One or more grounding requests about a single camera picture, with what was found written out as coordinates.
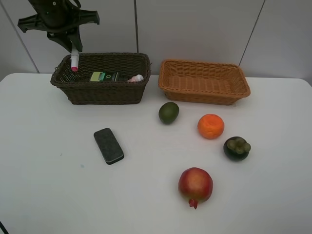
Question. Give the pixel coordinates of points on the dark brown wicker basket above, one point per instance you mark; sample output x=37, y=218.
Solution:
x=79, y=89

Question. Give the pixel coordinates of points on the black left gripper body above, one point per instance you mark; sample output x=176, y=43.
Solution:
x=57, y=16

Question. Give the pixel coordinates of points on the orange tangerine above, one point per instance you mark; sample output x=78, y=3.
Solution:
x=210, y=126

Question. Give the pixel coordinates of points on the white marker red cap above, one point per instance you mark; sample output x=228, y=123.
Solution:
x=74, y=59

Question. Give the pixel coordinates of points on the dark purple mangosteen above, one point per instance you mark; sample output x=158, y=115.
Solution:
x=236, y=148

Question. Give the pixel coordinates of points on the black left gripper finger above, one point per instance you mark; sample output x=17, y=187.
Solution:
x=61, y=39
x=74, y=36

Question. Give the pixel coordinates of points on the black whiteboard eraser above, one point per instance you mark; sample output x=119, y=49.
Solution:
x=108, y=146

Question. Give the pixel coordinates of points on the dark green pump bottle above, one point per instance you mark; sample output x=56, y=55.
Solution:
x=107, y=77

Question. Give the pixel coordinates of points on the red pomegranate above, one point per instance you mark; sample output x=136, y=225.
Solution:
x=196, y=185

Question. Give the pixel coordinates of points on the green avocado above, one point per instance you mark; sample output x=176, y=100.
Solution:
x=168, y=112

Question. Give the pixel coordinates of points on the orange wicker basket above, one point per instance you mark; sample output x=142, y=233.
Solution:
x=202, y=82

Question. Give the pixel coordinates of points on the pink bottle white cap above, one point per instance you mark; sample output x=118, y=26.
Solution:
x=137, y=78

